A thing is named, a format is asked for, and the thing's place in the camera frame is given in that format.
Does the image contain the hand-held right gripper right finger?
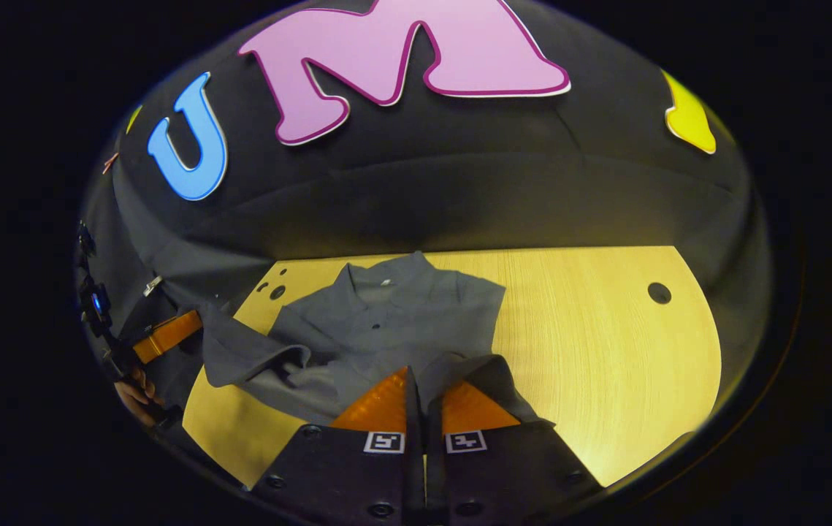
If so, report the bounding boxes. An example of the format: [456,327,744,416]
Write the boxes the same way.
[427,378,604,526]

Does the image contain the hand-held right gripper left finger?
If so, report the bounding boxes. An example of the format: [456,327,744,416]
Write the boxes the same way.
[249,365,427,526]

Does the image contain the grey collared shirt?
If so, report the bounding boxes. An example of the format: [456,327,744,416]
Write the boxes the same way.
[200,251,555,428]

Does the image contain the black backdrop cloth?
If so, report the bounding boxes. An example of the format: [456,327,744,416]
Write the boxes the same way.
[76,0,774,410]

